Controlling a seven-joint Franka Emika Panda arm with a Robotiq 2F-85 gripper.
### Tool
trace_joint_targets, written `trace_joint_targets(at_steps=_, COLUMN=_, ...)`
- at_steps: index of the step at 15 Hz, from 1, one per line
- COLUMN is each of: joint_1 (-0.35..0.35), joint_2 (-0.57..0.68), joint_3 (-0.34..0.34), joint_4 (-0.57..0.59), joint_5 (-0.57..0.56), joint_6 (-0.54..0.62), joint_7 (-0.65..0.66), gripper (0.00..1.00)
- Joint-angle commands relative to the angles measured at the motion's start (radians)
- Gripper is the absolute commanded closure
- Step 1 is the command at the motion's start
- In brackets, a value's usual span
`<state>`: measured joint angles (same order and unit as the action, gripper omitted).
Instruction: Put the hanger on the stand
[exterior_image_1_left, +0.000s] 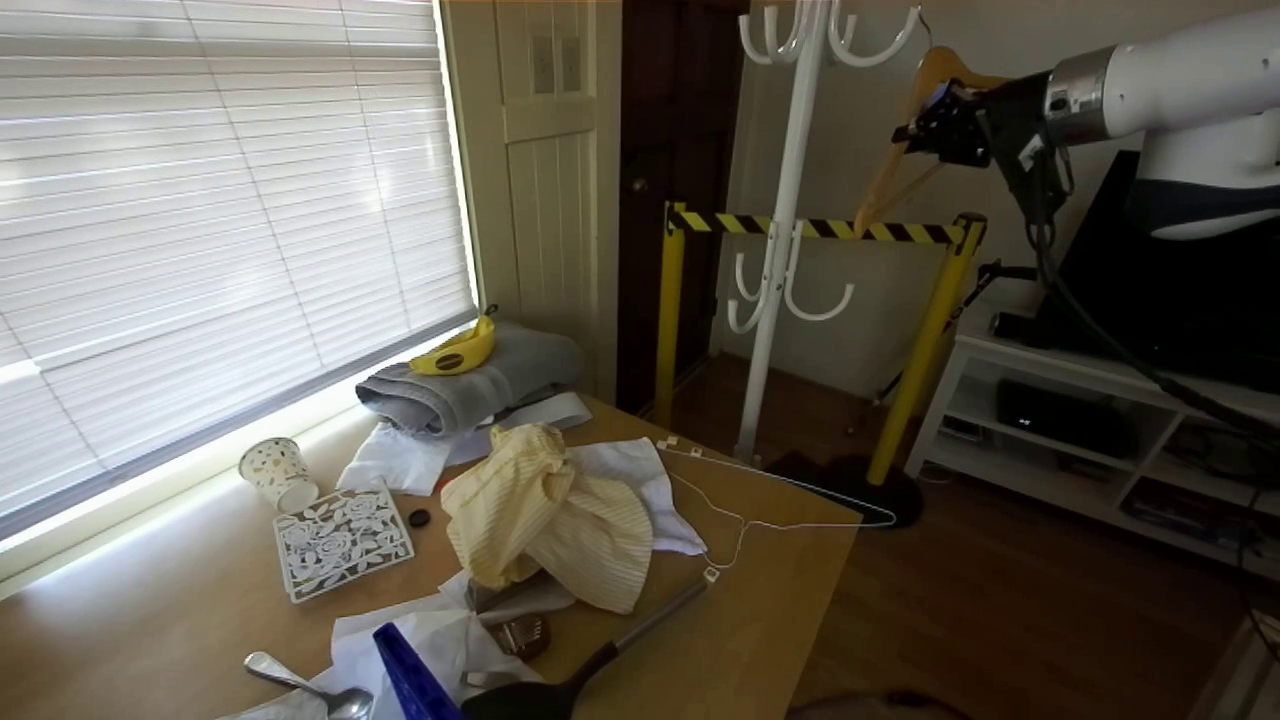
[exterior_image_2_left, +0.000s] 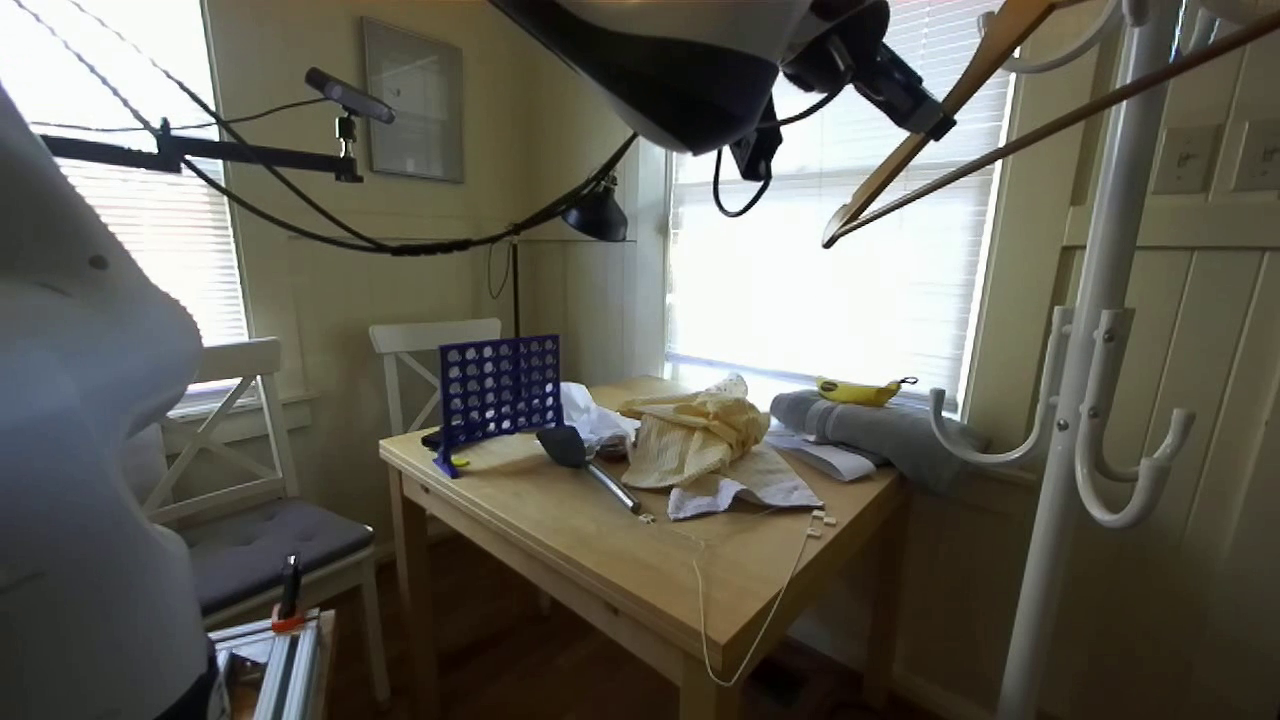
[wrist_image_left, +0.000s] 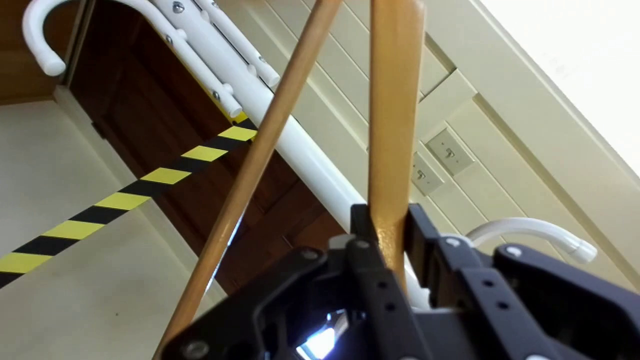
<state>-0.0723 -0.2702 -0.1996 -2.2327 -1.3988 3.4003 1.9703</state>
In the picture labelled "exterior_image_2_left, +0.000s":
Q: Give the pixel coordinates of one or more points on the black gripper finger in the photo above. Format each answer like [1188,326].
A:
[912,99]

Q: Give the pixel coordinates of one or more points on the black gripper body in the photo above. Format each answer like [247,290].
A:
[846,41]

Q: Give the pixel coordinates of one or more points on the light wooden clothes hanger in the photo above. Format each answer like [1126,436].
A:
[886,169]

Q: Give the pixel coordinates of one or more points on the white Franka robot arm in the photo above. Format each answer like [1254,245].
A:
[83,465]

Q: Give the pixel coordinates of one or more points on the white coat stand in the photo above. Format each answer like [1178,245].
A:
[1106,267]

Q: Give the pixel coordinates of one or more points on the wide white window blinds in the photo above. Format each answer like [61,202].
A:
[800,292]

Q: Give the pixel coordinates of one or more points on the yellow banana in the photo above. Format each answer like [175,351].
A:
[862,392]

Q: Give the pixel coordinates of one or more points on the black floor lamp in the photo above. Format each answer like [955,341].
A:
[596,213]

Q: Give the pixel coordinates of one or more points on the folded gray towel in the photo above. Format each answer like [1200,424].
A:
[881,433]

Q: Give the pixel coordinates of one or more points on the flat white paper cloth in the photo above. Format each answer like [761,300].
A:
[843,462]

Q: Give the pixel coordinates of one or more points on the crumpled pale yellow cloth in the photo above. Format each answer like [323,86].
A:
[694,433]

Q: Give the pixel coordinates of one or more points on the cream panelled door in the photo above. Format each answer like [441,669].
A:
[1200,402]

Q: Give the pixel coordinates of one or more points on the crumpled white cloth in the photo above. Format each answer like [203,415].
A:
[747,493]

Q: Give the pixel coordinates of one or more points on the plain white chair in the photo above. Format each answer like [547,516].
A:
[424,333]

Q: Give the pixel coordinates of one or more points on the light wooden table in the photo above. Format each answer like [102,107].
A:
[533,552]

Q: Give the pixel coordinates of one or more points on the narrow window with blinds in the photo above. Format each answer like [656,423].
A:
[133,80]

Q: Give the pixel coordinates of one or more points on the white cross-back chair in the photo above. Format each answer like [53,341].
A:
[226,402]

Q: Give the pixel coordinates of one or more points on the gray seat cushion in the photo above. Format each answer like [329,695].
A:
[267,545]

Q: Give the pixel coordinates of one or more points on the white open box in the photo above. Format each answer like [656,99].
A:
[267,665]

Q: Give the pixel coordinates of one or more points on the framed wall picture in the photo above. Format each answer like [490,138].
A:
[412,100]

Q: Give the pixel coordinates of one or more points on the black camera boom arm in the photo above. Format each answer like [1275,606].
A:
[254,152]

